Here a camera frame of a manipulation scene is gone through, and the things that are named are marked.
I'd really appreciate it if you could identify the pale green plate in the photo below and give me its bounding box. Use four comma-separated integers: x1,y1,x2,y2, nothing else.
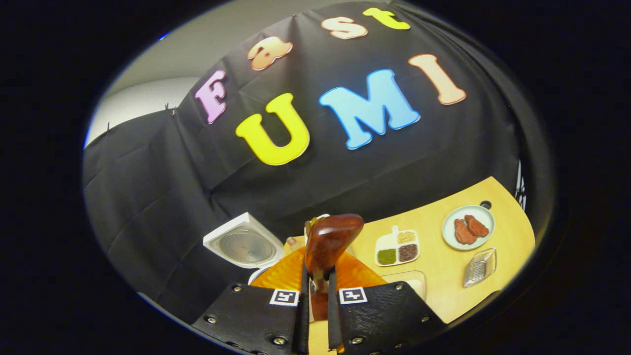
442,205,495,251

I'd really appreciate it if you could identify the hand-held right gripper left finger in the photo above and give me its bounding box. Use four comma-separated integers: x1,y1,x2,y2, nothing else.
191,246,310,355

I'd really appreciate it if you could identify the clear box of rice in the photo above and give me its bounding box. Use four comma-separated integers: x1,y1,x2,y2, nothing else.
382,270,427,301

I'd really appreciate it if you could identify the brown wooden spoon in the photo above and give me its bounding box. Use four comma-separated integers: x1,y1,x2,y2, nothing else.
304,213,365,321

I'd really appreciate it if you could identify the white divided dish of beans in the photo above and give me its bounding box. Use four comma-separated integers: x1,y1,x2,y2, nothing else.
375,225,421,267

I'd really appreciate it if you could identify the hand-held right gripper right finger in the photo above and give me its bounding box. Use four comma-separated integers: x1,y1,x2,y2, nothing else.
327,250,447,355

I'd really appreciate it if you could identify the metal wire chopstick holder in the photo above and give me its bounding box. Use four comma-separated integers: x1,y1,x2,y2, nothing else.
463,248,497,288

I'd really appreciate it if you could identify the white rice cooker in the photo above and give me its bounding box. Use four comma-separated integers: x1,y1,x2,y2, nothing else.
203,212,285,284

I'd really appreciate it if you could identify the red meat slice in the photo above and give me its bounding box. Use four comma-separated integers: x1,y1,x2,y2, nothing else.
464,214,490,238
454,218,478,246

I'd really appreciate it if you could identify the white toaster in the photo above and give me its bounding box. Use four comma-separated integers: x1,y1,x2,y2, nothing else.
303,213,332,233

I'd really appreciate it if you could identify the black backdrop cloth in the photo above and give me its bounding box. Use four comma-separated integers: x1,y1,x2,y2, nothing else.
81,0,543,326

